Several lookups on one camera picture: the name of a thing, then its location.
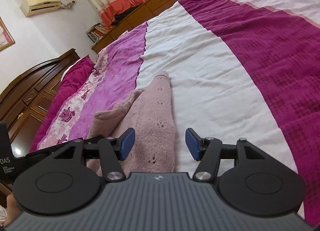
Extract air conditioner hose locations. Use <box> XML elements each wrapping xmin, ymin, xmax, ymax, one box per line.
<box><xmin>61</xmin><ymin>0</ymin><xmax>76</xmax><ymax>10</ymax></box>

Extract dark wooden headboard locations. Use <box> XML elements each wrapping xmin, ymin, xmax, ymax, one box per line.
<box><xmin>0</xmin><ymin>48</ymin><xmax>81</xmax><ymax>152</ymax></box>

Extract long wooden cabinet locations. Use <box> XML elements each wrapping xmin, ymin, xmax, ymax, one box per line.
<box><xmin>91</xmin><ymin>0</ymin><xmax>234</xmax><ymax>55</ymax></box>

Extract framed wall picture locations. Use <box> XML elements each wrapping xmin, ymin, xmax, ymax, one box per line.
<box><xmin>0</xmin><ymin>16</ymin><xmax>16</xmax><ymax>52</ymax></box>

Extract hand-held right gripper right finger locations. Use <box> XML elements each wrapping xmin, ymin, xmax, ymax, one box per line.
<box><xmin>185</xmin><ymin>127</ymin><xmax>266</xmax><ymax>181</ymax></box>

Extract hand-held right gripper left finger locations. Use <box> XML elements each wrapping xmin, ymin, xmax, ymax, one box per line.
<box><xmin>53</xmin><ymin>127</ymin><xmax>137</xmax><ymax>181</ymax></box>

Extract magenta plush pillow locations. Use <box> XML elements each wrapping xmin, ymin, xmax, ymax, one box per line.
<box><xmin>29</xmin><ymin>55</ymin><xmax>95</xmax><ymax>152</ymax></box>

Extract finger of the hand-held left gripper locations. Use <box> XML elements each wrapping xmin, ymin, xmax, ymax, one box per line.
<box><xmin>25</xmin><ymin>146</ymin><xmax>60</xmax><ymax>159</ymax></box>

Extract cream wall air conditioner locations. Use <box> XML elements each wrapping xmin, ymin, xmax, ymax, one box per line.
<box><xmin>20</xmin><ymin>0</ymin><xmax>63</xmax><ymax>18</ymax></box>

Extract dark cloth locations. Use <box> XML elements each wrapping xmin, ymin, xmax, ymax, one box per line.
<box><xmin>110</xmin><ymin>6</ymin><xmax>137</xmax><ymax>28</ymax></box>

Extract person's left hand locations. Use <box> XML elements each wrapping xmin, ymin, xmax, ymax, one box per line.
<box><xmin>6</xmin><ymin>194</ymin><xmax>21</xmax><ymax>224</ymax></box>

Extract purple striped floral blanket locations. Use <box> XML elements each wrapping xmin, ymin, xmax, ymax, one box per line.
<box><xmin>29</xmin><ymin>0</ymin><xmax>320</xmax><ymax>228</ymax></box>

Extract pink cable-knit sweater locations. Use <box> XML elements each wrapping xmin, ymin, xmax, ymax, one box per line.
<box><xmin>86</xmin><ymin>71</ymin><xmax>177</xmax><ymax>178</ymax></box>

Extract stack of books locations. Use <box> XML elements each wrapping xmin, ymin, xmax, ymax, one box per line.
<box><xmin>86</xmin><ymin>22</ymin><xmax>110</xmax><ymax>43</ymax></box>

